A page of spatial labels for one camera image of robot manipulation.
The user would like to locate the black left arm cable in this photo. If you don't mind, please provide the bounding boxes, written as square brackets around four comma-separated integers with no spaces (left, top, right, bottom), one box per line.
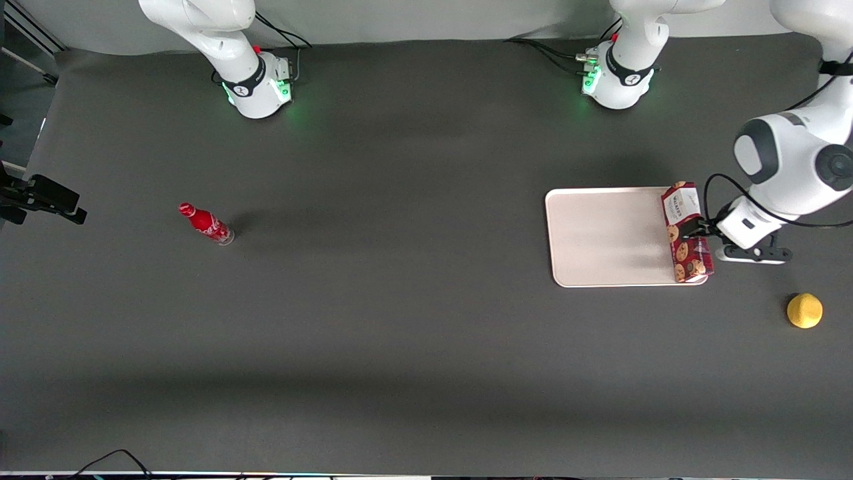
[704,50,853,229]

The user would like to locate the black left base cables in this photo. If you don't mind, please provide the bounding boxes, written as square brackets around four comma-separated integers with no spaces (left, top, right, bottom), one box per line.
[504,38,597,75]

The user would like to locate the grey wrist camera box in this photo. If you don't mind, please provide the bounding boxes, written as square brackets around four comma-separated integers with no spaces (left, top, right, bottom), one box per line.
[715,245,794,265]

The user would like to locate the red cookie box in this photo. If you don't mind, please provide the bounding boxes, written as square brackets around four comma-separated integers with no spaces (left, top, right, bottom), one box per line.
[660,181,716,284]

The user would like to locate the red soda bottle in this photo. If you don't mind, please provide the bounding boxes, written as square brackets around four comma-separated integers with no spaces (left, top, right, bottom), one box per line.
[179,203,235,246]

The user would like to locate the black right base cables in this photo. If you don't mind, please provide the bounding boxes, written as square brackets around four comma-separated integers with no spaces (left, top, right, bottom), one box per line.
[255,12,313,82]

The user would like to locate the white rectangular tray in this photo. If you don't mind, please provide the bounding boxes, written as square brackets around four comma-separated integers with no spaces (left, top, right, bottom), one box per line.
[545,187,709,288]

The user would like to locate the black cable at table edge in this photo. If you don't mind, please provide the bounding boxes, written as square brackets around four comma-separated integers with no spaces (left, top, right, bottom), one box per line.
[67,449,154,480]

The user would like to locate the black base cables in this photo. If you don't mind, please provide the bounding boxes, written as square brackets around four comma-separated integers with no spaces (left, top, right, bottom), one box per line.
[504,38,597,75]
[255,12,313,82]

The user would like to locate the yellow lemon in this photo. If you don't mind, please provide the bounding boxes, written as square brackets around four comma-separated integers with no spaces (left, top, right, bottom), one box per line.
[786,293,824,329]

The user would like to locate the metal frame rail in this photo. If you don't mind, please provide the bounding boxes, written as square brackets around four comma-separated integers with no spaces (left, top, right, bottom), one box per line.
[0,0,67,54]

